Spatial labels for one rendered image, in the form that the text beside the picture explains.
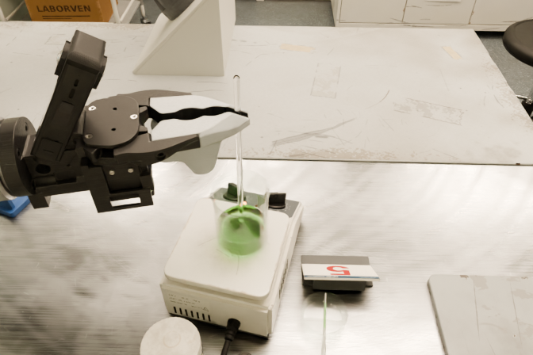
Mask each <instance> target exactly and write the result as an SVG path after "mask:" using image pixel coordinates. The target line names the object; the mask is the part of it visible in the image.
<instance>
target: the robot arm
mask: <svg viewBox="0 0 533 355"><path fill-rule="evenodd" d="M154 1H155V3H156V4H157V6H158V7H159V9H160V10H161V12H162V13H163V15H165V16H166V17H167V18H168V19H169V20H170V21H173V20H174V19H175V18H177V17H178V16H179V15H180V14H182V13H183V12H184V11H185V10H186V9H187V8H188V7H189V6H190V4H191V3H192V2H193V1H194V0H154ZM105 44H106V42H105V41H104V40H101V39H99V38H97V37H95V36H91V35H90V34H87V33H85V32H82V31H79V30H75V34H74V36H73V37H72V39H71V42H70V41H68V40H66V42H65V45H64V47H63V50H62V51H61V52H59V54H58V55H57V57H56V62H57V66H56V70H55V73H54V74H55V75H58V78H57V80H56V84H55V85H54V88H53V91H52V94H51V97H50V98H49V101H48V104H47V107H46V109H45V111H44V115H43V117H42V120H41V122H40V125H39V127H38V129H37V132H36V129H35V128H34V126H33V124H32V123H31V121H30V120H29V119H28V118H27V117H25V116H20V117H12V118H5V117H1V116H0V201H4V200H14V199H16V198H17V197H25V196H28V198H29V200H30V202H31V204H32V206H33V208H34V209H37V208H47V207H49V205H50V200H51V196H54V195H60V194H66V193H77V192H83V191H89V190H90V194H91V196H92V199H93V201H94V205H95V208H96V209H97V212H98V213H102V212H112V211H118V210H124V209H130V208H139V207H145V206H151V205H154V202H153V198H152V196H154V195H155V183H154V179H153V175H152V164H156V163H157V162H184V163H185V164H186V165H187V166H188V167H189V168H190V169H191V171H192V172H193V173H195V174H208V173H210V172H211V171H212V170H213V169H214V167H215V165H216V162H217V156H218V153H219V150H220V145H221V142H222V141H223V140H224V139H227V138H228V137H231V136H233V135H235V134H236V133H238V132H240V131H242V130H243V129H245V128H246V127H247V126H248V125H250V118H249V117H248V112H247V110H246V109H241V115H239V114H236V113H235V110H234V105H230V104H227V103H224V102H222V101H218V100H214V99H212V98H209V97H203V96H198V95H193V94H192V93H187V92H179V91H171V90H142V91H137V92H133V93H130V94H117V96H112V97H108V98H102V99H99V100H98V99H97V100H95V101H92V102H91V103H90V104H89V105H85V104H86V102H87V99H88V97H89V96H90V92H91V90H92V89H97V87H98V84H99V82H100V81H101V79H102V78H103V76H104V74H105V66H106V63H107V57H108V56H105V55H104V54H105ZM148 118H149V119H152V120H151V129H152V131H151V134H150V133H148V128H147V127H145V122H146V121H147V120H148ZM133 198H140V202H139V203H133V204H123V205H117V206H113V205H112V202H111V201H117V200H127V199H133Z"/></svg>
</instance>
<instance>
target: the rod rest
mask: <svg viewBox="0 0 533 355"><path fill-rule="evenodd" d="M29 203H30V200H29V198H28V196H25V197H17V198H16V199H14V200H4V201H0V213H2V214H3V215H6V216H9V217H12V218H14V217H15V216H16V215H17V214H18V213H19V212H21V211H22V210H23V209H24V208H25V207H26V206H27V205H28V204H29Z"/></svg>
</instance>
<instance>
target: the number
mask: <svg viewBox="0 0 533 355"><path fill-rule="evenodd" d="M304 267H305V273H306V275H328V276H363V277H376V275H375V274H374V272H373V271H372V270H371V268H370V267H369V266H347V265H304Z"/></svg>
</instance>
